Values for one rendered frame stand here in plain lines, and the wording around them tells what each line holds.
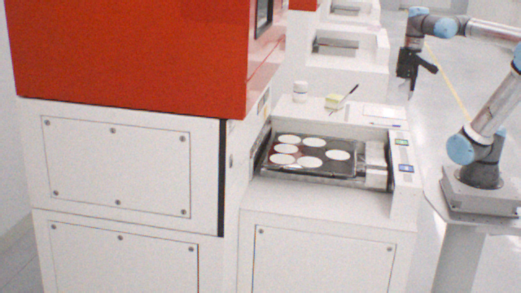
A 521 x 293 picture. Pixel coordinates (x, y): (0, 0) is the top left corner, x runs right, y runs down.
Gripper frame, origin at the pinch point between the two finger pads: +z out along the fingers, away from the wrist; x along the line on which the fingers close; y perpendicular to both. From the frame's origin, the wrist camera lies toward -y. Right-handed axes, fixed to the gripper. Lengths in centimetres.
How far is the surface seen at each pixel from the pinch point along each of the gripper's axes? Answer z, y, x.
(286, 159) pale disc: 26, 46, 17
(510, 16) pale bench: 57, -242, -807
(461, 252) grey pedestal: 56, -28, 19
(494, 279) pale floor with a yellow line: 116, -69, -53
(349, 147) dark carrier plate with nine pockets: 25.7, 21.6, -2.7
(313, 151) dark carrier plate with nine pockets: 25.7, 36.3, 6.6
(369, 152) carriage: 27.6, 13.0, -4.7
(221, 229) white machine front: 31, 58, 67
